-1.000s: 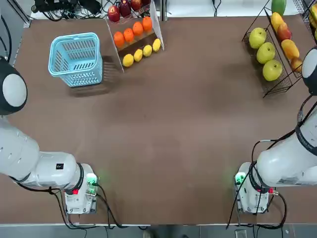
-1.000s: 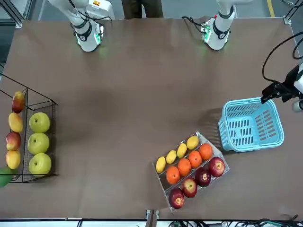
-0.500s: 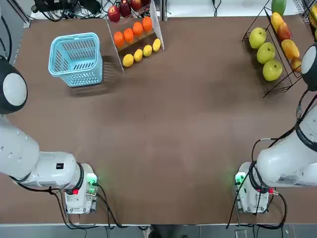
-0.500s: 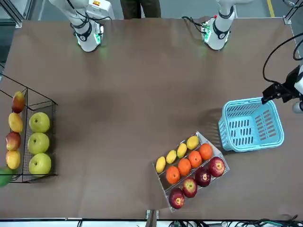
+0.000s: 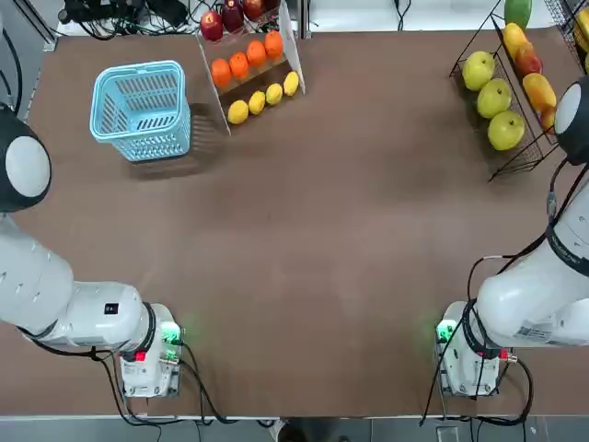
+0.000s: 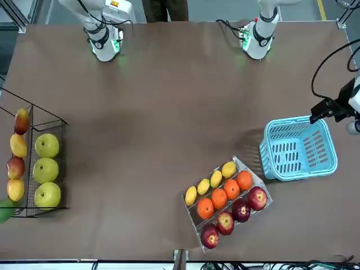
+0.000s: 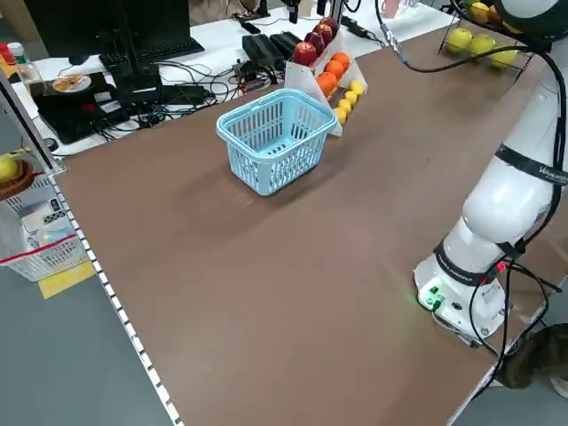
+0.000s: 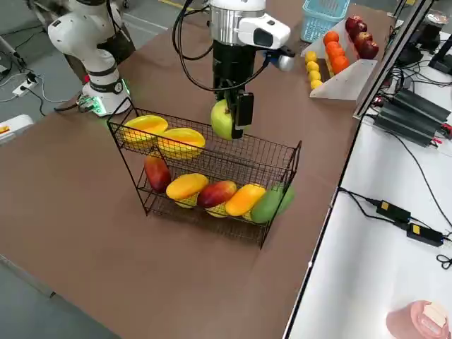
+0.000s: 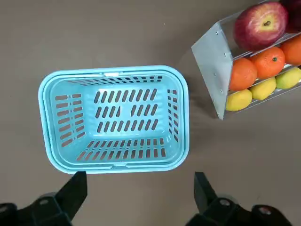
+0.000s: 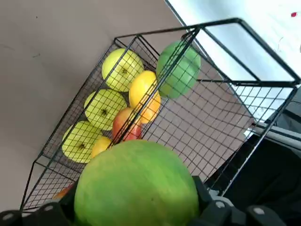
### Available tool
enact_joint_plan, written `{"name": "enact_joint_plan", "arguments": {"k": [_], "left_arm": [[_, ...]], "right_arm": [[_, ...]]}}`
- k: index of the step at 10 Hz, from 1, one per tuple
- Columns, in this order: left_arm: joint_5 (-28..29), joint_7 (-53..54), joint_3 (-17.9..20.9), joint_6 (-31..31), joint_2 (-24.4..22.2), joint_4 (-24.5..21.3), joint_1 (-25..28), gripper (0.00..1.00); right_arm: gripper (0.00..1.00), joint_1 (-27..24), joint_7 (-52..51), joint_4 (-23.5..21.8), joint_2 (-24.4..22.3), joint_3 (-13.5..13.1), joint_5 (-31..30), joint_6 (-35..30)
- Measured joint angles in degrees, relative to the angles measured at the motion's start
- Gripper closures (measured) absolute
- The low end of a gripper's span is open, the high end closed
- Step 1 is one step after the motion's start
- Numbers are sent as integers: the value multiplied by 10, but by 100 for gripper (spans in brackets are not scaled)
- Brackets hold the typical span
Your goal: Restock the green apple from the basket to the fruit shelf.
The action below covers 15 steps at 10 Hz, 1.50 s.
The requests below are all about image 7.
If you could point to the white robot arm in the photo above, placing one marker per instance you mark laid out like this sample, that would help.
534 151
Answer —
506 213

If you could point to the light blue plastic basket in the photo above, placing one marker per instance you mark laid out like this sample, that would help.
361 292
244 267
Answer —
265 184

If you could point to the white tiered fruit display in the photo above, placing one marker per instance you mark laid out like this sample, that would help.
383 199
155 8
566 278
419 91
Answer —
306 80

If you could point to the red apple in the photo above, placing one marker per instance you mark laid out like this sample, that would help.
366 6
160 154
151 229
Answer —
323 32
329 23
316 42
305 53

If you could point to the white basket with red rim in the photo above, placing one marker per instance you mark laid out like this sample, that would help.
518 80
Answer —
49 257

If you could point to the green apple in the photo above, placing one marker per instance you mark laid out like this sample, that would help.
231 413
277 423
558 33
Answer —
503 57
482 44
459 40

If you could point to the small yellow fruit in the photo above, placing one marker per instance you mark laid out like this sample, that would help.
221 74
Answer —
6 168

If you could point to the yellow lemon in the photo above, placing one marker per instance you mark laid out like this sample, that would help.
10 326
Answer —
341 115
356 87
344 105
350 96

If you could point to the small circuit board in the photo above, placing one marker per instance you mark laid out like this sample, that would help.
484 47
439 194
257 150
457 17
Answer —
246 71

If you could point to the black power brick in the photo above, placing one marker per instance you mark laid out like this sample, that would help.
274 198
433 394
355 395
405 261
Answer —
186 94

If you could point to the black power adapter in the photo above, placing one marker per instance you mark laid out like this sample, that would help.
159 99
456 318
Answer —
286 42
355 25
262 46

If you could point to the black phone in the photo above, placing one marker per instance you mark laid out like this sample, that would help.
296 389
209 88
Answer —
250 26

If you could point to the white slotted edge strip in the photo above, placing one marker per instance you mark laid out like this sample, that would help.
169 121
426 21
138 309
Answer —
111 297

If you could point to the black keyboard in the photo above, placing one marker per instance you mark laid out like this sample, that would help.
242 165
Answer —
151 51

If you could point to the yellow pad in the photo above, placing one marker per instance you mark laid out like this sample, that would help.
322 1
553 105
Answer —
66 280

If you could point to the pink cylindrical container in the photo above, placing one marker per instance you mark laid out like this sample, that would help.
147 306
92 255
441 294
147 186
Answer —
390 6

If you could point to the black flat box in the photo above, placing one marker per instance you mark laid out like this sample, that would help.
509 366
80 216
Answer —
71 120

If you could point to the black tape roll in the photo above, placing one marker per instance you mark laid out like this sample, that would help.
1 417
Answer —
49 144

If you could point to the white perforated metal case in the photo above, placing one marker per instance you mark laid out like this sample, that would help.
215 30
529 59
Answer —
40 195

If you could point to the printed disc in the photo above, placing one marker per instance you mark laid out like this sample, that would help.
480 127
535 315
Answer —
68 83

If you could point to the black monitor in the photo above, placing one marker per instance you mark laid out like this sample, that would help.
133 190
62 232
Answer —
89 26

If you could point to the green mango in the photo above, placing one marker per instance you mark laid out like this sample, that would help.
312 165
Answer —
463 3

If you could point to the yellow mango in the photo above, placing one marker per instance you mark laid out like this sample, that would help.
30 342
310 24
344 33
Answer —
479 10

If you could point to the person's leg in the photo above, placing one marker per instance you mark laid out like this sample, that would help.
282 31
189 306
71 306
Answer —
532 359

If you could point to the red mango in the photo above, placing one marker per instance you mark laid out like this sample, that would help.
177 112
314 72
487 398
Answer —
494 14

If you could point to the white capped clear bottle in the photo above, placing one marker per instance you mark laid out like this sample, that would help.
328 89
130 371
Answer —
22 66

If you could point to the red capped bottle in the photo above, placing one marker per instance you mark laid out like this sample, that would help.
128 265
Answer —
4 53

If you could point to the person's foot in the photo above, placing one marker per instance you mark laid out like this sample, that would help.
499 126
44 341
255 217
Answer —
560 387

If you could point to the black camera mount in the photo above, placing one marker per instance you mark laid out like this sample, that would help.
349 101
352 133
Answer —
293 11

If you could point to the aluminium frame post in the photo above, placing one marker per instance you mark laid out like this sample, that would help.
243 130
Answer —
31 128

